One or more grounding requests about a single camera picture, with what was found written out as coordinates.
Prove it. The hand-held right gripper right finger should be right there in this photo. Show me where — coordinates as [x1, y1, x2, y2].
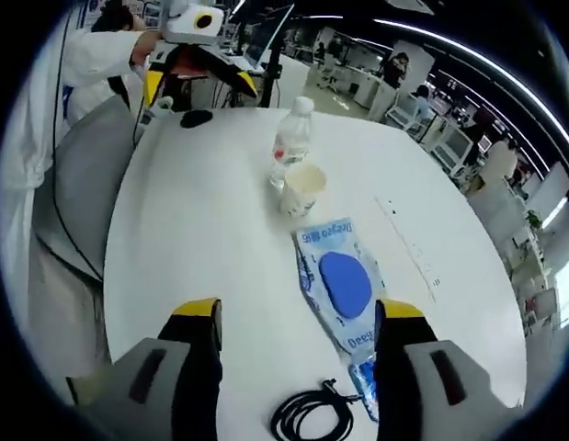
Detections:
[373, 298, 518, 441]

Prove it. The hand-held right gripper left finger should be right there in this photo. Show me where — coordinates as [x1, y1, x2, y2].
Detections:
[65, 297, 223, 441]

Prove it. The blue tissue pack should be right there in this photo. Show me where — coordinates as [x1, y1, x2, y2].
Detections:
[347, 357, 381, 424]

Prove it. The clear plastic water bottle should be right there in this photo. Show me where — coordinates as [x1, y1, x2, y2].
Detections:
[267, 96, 315, 192]

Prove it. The Deeyeo wipes packet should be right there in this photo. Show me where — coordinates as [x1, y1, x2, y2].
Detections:
[290, 216, 387, 369]

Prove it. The white paper cup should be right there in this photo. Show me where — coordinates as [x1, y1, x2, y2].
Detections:
[279, 164, 329, 219]

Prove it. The person's left hand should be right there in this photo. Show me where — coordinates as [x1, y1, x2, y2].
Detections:
[130, 31, 164, 74]

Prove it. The black monitor stand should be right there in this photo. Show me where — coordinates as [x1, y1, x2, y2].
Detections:
[260, 22, 286, 109]

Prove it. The computer monitor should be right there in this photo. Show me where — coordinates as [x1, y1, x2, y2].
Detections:
[245, 2, 297, 69]

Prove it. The black computer mouse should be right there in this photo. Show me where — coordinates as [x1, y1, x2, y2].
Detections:
[179, 109, 214, 130]

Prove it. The person's head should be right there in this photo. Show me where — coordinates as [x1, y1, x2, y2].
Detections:
[90, 6, 136, 33]

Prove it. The white table socket strip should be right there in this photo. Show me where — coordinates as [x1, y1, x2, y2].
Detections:
[373, 196, 444, 305]

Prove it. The white table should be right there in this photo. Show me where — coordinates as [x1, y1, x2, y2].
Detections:
[102, 106, 529, 441]

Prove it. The person's white coat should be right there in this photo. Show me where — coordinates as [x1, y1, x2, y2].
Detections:
[0, 13, 111, 379]

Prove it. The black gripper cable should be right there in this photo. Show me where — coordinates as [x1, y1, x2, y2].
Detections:
[51, 8, 106, 282]

